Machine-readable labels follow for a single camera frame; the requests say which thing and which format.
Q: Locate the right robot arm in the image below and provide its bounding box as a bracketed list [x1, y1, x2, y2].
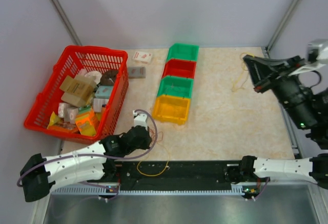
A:
[239, 54, 327, 189]

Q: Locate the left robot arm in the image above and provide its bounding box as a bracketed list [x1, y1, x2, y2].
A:
[17, 126, 152, 202]

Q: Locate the yellow plastic bin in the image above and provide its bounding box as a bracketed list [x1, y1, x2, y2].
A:
[152, 95, 191, 125]

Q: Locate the orange juice carton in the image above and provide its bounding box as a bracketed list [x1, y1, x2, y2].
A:
[75, 109, 99, 136]

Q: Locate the teal snack box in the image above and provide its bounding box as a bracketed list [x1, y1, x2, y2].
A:
[95, 86, 113, 99]

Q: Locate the near green plastic bin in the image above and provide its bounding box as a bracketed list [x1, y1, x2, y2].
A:
[157, 76, 194, 98]

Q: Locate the green plastic bin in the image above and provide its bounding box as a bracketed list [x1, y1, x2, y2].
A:
[166, 43, 199, 62]
[157, 76, 194, 98]

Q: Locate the grey snack packet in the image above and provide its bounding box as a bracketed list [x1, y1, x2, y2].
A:
[127, 66, 146, 79]

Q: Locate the chocolate donut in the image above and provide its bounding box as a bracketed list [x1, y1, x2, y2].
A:
[100, 70, 118, 86]

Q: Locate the red plastic bin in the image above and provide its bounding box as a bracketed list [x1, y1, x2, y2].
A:
[162, 58, 196, 79]

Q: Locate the brown cardboard box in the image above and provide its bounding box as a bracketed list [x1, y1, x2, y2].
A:
[59, 75, 96, 107]

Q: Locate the white red snack packet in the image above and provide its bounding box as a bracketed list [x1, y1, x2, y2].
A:
[132, 50, 153, 64]

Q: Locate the far green plastic bin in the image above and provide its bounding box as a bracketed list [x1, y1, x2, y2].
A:
[166, 43, 199, 62]

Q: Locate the yellow snack bag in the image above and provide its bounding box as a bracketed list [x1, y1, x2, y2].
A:
[47, 112, 62, 129]

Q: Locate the red plastic basket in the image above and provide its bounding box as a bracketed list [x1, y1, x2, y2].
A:
[24, 45, 129, 145]

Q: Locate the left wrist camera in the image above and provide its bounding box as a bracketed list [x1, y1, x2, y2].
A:
[133, 110, 148, 129]

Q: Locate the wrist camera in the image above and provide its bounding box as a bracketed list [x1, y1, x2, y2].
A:
[291, 38, 328, 76]
[133, 110, 148, 129]

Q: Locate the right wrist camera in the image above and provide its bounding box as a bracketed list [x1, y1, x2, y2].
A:
[291, 38, 328, 76]

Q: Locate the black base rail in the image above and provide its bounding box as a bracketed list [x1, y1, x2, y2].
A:
[84, 159, 259, 191]

